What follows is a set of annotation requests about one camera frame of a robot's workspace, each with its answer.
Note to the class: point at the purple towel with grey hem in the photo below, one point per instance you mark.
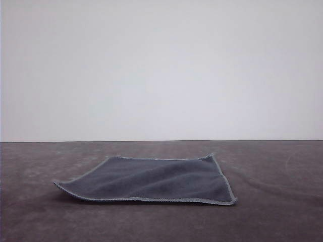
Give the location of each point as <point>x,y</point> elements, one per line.
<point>151,181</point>

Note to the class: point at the grey table cloth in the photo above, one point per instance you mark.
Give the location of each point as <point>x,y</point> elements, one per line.
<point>265,214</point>

